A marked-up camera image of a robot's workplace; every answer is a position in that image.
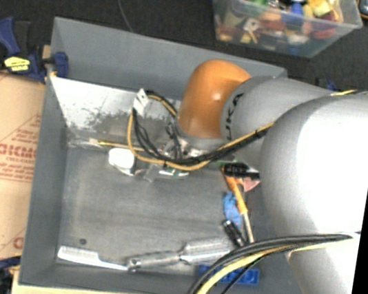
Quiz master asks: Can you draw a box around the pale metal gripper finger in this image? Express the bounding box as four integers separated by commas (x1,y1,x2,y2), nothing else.
145,167,163,185
134,166,151,179

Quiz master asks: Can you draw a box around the white round cap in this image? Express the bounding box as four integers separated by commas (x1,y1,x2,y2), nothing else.
105,147,140,178

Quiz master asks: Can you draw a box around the grey metal bin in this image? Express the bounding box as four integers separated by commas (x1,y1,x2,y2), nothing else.
9,16,349,294

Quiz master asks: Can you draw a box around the blue toy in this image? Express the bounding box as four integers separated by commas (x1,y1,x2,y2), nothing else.
219,190,247,227

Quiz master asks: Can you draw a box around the pink flat piece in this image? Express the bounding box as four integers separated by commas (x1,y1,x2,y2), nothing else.
240,176,261,195

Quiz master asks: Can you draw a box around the long silver metal tool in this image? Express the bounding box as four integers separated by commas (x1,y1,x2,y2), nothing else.
124,222,238,288

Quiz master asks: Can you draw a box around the small black cylinder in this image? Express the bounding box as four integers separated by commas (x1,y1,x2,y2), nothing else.
219,218,249,249

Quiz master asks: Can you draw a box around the white brush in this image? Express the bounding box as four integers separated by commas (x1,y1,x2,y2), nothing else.
56,244,131,272

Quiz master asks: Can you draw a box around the blue flat block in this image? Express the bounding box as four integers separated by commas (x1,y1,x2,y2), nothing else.
196,260,261,288

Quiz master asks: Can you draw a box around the black cylinder on white bracket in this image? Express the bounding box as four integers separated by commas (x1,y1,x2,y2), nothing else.
220,160,262,182

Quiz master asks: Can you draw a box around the orange handled screwdriver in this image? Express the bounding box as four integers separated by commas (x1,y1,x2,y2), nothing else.
212,172,266,244

